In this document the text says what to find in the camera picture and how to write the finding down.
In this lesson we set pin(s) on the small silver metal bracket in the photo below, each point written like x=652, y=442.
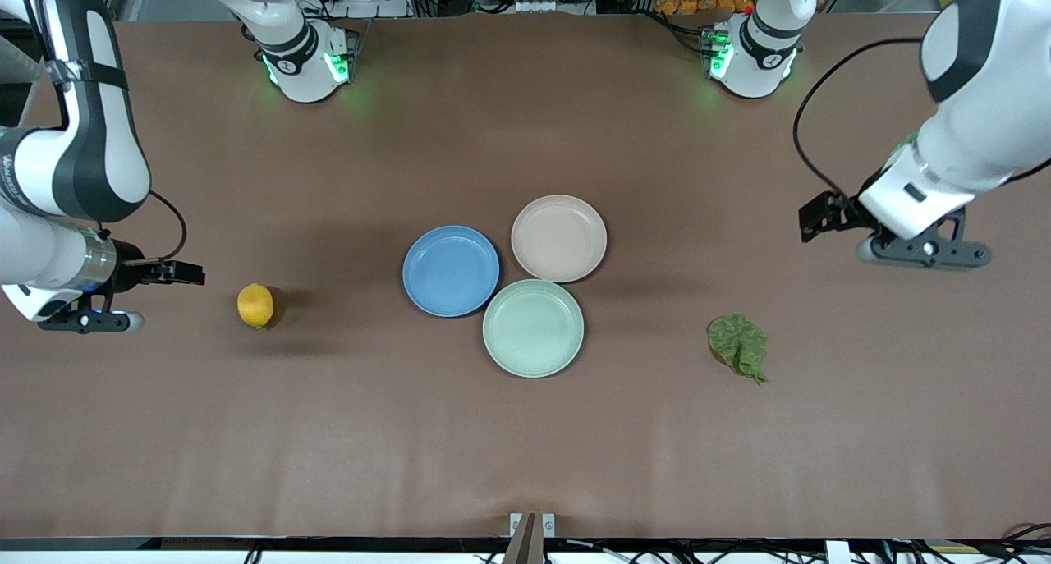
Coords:
x=548, y=525

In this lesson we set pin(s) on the white bracket block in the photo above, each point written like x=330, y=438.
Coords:
x=837, y=553

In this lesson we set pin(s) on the beige plate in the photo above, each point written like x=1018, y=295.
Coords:
x=559, y=239

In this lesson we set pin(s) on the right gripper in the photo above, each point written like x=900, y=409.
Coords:
x=131, y=272

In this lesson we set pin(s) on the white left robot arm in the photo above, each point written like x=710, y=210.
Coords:
x=977, y=112

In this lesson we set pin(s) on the grey vertical pole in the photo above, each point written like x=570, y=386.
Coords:
x=525, y=547

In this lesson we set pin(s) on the yellow lemon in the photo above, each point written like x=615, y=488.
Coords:
x=255, y=305

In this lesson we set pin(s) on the blue plate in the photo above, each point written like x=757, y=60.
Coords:
x=451, y=270

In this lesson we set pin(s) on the table cover sheet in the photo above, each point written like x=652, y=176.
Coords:
x=739, y=465

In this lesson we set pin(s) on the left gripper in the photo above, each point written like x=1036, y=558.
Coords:
x=843, y=208

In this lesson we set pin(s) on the pale green plate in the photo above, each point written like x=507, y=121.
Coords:
x=534, y=328

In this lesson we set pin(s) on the green lettuce leaf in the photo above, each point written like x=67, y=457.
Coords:
x=737, y=342

